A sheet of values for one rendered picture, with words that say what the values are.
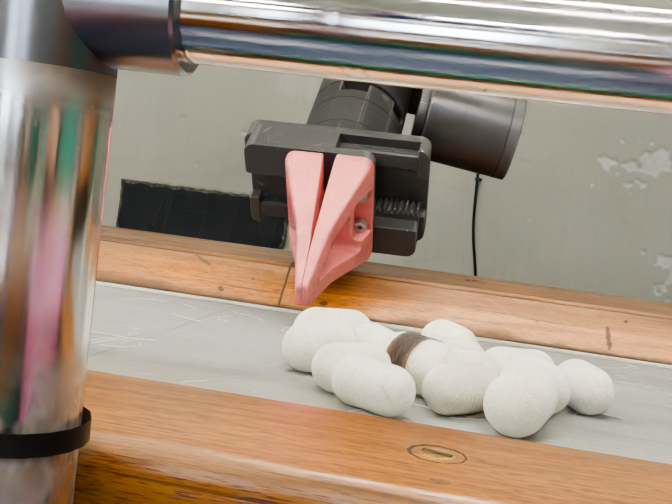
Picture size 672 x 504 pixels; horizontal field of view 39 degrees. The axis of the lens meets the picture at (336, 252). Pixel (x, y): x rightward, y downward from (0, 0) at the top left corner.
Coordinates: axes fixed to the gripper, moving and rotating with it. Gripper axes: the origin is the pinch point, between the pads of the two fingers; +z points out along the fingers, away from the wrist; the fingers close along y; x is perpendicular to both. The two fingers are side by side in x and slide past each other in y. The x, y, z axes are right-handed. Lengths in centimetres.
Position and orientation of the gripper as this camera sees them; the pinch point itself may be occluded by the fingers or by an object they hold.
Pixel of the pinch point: (305, 284)
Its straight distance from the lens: 47.4
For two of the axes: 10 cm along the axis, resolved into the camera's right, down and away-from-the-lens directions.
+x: 0.1, 7.4, 6.8
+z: -1.9, 6.6, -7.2
